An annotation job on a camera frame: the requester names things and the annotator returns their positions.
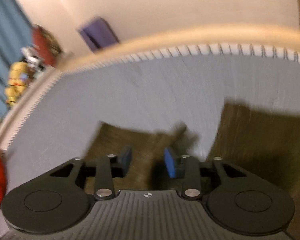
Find panda plush toy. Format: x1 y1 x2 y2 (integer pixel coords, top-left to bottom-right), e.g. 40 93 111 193
21 46 45 72

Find purple yoga mat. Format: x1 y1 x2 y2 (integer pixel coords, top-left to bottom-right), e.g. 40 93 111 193
78 17 119 52

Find dark olive corduroy pants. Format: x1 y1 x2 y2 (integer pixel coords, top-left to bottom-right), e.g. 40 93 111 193
84 101 300 239

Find wooden bed frame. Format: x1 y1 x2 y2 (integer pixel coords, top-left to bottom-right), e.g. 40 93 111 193
0 24 300 148

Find grey quilted mattress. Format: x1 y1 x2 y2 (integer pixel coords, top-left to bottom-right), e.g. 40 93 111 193
6 46 300 190

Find dark red patterned cushion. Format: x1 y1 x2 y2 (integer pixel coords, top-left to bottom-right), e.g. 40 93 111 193
32 24 62 67

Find blue curtain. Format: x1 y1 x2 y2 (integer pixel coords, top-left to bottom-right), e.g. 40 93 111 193
0 0 32 117

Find yellow bear plush toy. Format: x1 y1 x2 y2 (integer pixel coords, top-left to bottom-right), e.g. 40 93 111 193
5 62 29 109

